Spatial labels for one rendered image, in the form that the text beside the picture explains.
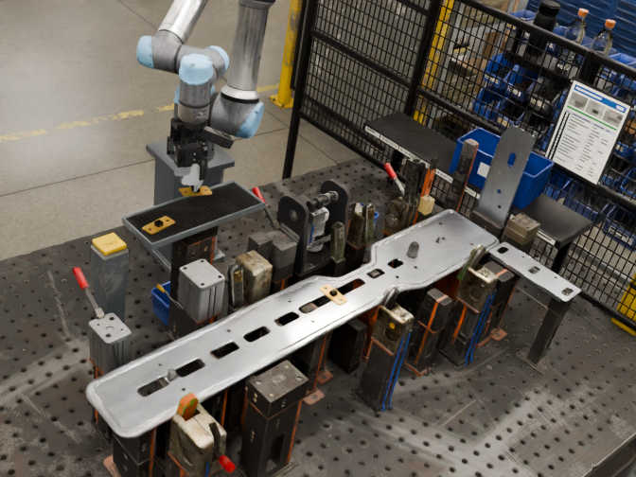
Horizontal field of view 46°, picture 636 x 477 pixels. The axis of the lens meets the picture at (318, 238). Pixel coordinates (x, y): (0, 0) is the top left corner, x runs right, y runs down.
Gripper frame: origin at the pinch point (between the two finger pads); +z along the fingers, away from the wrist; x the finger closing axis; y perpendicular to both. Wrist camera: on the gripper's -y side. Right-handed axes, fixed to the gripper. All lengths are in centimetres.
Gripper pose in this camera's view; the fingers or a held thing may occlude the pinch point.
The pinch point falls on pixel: (196, 185)
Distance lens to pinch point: 199.0
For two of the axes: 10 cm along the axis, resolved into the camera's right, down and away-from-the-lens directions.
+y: -8.3, 2.1, -5.1
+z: -1.5, 8.0, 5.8
